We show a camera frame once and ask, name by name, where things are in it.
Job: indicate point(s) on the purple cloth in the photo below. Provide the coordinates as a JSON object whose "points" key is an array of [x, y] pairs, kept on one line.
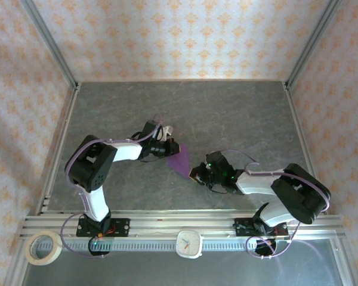
{"points": [[182, 162]]}

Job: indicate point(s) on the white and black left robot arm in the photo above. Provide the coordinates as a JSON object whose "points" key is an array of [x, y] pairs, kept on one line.
{"points": [[126, 152]]}

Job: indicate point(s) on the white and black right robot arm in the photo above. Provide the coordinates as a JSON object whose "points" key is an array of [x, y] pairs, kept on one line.
{"points": [[253, 184]]}

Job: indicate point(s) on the white square clock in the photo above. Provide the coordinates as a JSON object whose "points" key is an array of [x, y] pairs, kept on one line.
{"points": [[197, 253]]}

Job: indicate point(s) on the black base electronics box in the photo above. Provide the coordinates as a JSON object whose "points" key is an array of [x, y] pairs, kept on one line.
{"points": [[264, 250], [101, 252]]}

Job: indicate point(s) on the beige masking tape roll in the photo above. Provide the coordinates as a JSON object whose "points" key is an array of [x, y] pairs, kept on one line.
{"points": [[41, 261]]}

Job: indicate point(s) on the aluminium mounting rail beam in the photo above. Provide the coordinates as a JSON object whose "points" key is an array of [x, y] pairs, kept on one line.
{"points": [[182, 222]]}

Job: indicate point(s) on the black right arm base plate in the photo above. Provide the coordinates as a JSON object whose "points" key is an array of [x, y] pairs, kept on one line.
{"points": [[241, 229]]}

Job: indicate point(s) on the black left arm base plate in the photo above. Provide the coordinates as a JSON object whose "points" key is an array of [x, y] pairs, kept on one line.
{"points": [[122, 228]]}

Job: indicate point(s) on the aluminium side rail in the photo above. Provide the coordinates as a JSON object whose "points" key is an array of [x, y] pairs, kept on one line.
{"points": [[305, 149], [59, 152]]}

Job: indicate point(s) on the aluminium corner post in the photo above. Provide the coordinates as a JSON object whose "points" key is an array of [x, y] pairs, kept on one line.
{"points": [[313, 41], [47, 38]]}

